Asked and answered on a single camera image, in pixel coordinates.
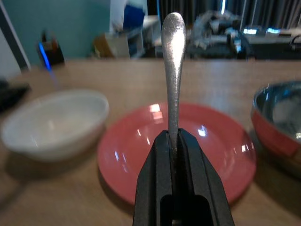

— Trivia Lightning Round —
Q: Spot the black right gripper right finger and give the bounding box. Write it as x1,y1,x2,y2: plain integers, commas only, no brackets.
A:
176,129,236,226

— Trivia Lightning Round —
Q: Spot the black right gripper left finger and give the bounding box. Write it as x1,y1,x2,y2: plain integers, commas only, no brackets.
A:
132,130,177,226

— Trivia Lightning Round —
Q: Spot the silver metal spoon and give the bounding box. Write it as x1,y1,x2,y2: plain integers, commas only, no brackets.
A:
161,12,187,151

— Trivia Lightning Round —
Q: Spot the pink round plate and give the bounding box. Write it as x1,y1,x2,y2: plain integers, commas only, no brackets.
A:
96,101,257,207

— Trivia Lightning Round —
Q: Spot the steel bowl with red outside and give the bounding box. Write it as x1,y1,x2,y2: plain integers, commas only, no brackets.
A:
250,80,301,179

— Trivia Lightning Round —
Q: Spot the white bowl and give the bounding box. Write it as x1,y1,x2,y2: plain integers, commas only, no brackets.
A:
0,89,110,163

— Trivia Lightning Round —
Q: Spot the tan cardboard box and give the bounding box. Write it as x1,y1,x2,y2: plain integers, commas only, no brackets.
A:
93,32,130,58

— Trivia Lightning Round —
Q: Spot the grey clutter pile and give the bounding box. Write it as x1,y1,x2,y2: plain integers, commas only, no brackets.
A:
187,10,256,60

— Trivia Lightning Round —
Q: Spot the flat black object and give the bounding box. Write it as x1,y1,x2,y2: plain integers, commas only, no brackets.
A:
0,81,32,113

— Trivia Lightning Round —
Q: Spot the black device with blue light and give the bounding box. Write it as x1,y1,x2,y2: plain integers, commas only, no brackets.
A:
36,30,66,70

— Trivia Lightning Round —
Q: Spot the blue container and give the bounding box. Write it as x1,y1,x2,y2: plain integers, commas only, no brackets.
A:
123,3,146,31

